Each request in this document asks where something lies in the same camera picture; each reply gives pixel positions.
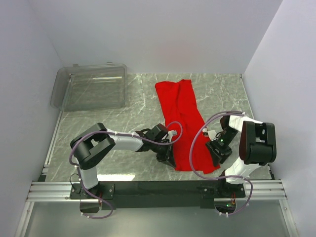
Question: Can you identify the right aluminium side rail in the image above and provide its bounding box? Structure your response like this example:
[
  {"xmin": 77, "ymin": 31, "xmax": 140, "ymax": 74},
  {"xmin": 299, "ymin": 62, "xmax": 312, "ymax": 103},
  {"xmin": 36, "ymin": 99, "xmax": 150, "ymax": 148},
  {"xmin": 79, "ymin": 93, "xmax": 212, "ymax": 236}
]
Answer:
[{"xmin": 268, "ymin": 164, "xmax": 299, "ymax": 237}]

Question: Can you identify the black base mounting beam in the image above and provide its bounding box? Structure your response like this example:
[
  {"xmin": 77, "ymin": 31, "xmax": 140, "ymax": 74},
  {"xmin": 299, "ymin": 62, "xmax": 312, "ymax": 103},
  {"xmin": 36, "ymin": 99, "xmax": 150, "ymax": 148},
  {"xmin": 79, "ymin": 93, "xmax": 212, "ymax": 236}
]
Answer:
[{"xmin": 69, "ymin": 180, "xmax": 246, "ymax": 212}]

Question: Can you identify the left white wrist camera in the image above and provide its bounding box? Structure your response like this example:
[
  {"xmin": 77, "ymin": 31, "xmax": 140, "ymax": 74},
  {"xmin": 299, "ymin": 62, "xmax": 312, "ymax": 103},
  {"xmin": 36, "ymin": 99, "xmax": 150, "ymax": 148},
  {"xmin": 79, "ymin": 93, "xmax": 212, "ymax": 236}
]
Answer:
[{"xmin": 167, "ymin": 130, "xmax": 177, "ymax": 140}]

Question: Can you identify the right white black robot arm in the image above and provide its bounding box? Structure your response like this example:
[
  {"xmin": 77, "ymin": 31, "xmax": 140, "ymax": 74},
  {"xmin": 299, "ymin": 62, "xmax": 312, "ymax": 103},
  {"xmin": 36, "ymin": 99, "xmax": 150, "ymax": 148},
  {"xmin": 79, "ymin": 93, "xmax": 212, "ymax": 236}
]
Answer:
[{"xmin": 202, "ymin": 115, "xmax": 277, "ymax": 198}]

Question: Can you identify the aluminium extrusion frame rail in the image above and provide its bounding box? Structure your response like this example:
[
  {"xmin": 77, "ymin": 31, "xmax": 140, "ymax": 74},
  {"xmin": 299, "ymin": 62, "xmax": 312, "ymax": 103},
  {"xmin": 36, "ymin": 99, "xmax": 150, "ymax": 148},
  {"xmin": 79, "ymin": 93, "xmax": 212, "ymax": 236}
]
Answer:
[{"xmin": 26, "ymin": 180, "xmax": 287, "ymax": 202}]

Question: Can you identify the clear plastic storage bin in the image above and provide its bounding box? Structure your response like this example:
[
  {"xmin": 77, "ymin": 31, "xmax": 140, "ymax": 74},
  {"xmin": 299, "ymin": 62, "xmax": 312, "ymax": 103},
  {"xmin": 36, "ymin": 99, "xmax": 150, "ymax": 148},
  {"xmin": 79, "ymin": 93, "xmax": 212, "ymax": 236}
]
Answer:
[{"xmin": 50, "ymin": 63, "xmax": 127, "ymax": 112}]

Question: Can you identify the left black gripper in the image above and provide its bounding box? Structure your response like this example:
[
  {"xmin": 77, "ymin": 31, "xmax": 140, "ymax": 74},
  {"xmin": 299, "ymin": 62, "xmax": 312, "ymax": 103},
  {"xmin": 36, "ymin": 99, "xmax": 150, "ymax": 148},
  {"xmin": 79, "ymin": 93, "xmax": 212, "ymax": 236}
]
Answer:
[{"xmin": 151, "ymin": 140, "xmax": 176, "ymax": 168}]

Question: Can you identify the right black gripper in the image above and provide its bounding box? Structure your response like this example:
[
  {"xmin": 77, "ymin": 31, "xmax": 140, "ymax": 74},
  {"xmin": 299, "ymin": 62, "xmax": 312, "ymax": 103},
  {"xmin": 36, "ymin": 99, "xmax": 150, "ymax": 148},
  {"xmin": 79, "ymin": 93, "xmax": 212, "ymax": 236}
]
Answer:
[{"xmin": 205, "ymin": 128, "xmax": 238, "ymax": 167}]

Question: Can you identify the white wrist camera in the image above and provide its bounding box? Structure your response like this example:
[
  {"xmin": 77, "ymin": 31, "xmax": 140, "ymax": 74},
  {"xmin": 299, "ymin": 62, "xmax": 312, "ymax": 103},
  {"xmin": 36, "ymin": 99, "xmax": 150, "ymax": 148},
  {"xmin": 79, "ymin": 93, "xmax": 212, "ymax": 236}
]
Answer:
[
  {"xmin": 202, "ymin": 128, "xmax": 217, "ymax": 140},
  {"xmin": 167, "ymin": 130, "xmax": 177, "ymax": 140}
]

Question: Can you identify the red t shirt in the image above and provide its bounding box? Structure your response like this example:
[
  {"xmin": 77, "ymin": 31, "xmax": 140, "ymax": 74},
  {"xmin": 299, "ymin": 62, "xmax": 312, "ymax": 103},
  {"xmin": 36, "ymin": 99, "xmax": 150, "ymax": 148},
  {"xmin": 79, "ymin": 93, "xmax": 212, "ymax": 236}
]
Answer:
[{"xmin": 155, "ymin": 79, "xmax": 220, "ymax": 174}]

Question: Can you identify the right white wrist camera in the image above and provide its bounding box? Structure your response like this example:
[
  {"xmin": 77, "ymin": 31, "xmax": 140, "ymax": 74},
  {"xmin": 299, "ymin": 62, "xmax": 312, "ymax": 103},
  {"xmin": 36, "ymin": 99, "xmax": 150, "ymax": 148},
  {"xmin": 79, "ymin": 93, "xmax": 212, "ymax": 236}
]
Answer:
[{"xmin": 202, "ymin": 128, "xmax": 217, "ymax": 140}]

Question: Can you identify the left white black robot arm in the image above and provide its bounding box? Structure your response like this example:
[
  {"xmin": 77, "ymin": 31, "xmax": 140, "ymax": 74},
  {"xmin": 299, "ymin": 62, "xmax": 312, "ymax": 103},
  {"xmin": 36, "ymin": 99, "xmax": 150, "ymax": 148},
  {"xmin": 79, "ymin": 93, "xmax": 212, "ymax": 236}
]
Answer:
[{"xmin": 69, "ymin": 123, "xmax": 182, "ymax": 198}]

